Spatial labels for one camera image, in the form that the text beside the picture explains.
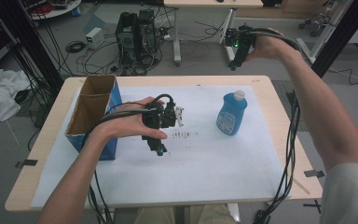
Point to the round white table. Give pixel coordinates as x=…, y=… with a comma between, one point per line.
x=62, y=11

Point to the beige tape strip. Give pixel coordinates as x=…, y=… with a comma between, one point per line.
x=301, y=186

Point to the person's right hand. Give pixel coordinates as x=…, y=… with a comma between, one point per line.
x=270, y=46

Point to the small white device box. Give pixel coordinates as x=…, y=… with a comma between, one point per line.
x=94, y=37

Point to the blue bottle with white cap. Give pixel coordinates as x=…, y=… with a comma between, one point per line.
x=230, y=118

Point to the black tape piece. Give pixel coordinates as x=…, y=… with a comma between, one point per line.
x=29, y=162
x=313, y=173

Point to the blue cardboard box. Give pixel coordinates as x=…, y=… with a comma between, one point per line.
x=74, y=143

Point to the wheeled chair base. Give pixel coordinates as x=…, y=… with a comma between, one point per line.
x=315, y=21

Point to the person's left hand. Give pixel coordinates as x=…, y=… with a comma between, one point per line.
x=124, y=126

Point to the wooden desk with white legs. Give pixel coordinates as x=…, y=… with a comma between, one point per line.
x=211, y=3

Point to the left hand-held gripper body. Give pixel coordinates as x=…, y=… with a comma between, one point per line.
x=161, y=115

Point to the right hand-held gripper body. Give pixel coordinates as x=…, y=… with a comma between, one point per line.
x=240, y=37

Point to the black computer tower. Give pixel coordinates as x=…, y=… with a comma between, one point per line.
x=126, y=37
x=146, y=34

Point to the black metal post with base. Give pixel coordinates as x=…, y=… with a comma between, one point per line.
x=345, y=31

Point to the white table mat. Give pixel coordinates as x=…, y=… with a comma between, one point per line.
x=199, y=174

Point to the white table leg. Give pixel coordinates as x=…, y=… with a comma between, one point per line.
x=233, y=213

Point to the person's beige trousers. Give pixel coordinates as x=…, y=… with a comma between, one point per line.
x=155, y=216

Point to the person's grey sleeve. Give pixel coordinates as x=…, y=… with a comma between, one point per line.
x=351, y=196

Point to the black tape cross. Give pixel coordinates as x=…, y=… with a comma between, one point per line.
x=315, y=204

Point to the white metal stand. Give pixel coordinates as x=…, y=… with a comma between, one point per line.
x=326, y=31

